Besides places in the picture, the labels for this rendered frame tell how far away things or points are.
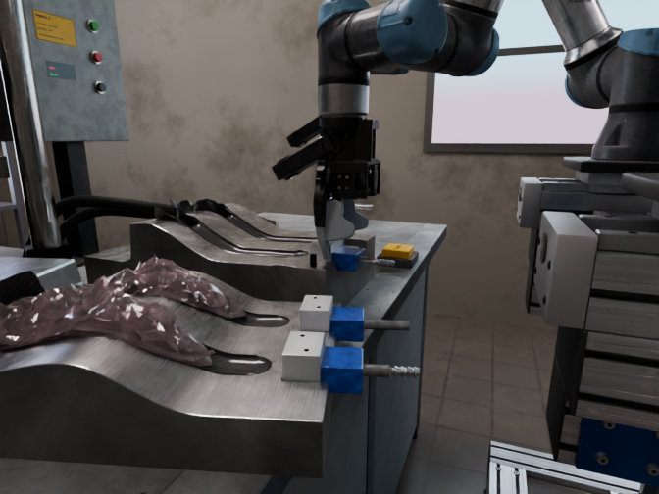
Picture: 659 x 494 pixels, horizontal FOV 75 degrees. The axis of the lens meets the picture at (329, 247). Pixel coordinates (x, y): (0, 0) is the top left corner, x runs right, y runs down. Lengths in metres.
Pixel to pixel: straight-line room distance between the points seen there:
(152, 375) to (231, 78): 2.81
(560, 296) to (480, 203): 2.20
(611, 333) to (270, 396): 0.31
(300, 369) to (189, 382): 0.10
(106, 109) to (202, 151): 1.85
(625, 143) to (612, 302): 0.53
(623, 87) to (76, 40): 1.30
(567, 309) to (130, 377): 0.39
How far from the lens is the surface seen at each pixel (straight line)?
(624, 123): 0.97
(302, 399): 0.40
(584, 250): 0.44
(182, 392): 0.42
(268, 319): 0.56
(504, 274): 2.73
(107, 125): 1.47
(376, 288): 0.82
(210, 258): 0.73
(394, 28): 0.55
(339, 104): 0.63
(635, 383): 0.50
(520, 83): 2.61
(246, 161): 3.07
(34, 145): 1.17
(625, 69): 0.99
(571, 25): 1.09
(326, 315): 0.51
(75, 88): 1.41
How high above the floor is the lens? 1.08
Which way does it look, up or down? 14 degrees down
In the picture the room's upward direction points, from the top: straight up
